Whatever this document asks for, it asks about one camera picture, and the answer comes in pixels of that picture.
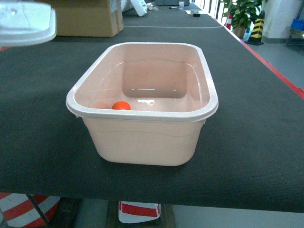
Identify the yellow black traffic cone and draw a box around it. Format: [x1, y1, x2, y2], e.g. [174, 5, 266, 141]
[245, 10, 265, 46]

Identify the orange cylindrical capacitor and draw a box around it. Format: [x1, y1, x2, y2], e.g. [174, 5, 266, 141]
[112, 101, 132, 110]

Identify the red white traffic cone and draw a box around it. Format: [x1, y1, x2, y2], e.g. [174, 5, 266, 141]
[106, 201, 176, 228]

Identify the dark grey table mat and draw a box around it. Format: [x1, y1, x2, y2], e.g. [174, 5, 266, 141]
[0, 7, 304, 213]

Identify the white box lid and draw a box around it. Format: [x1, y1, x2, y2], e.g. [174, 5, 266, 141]
[0, 0, 57, 48]

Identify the distant red white cone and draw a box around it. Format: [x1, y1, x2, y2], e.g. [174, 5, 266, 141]
[226, 14, 233, 30]

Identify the white paper cup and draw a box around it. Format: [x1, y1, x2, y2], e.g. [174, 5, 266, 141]
[179, 1, 185, 10]

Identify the pink plastic box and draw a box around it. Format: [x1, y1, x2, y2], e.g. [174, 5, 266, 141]
[66, 42, 219, 166]

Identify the large cardboard box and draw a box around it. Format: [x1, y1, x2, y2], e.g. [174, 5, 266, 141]
[42, 0, 124, 38]

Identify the red metal frame table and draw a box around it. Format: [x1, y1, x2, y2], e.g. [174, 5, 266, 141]
[219, 25, 304, 99]

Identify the steel shelf rack with bins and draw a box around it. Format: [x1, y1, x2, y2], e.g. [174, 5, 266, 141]
[285, 19, 304, 45]

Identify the potted green plant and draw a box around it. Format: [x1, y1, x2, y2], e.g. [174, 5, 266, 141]
[221, 0, 263, 38]

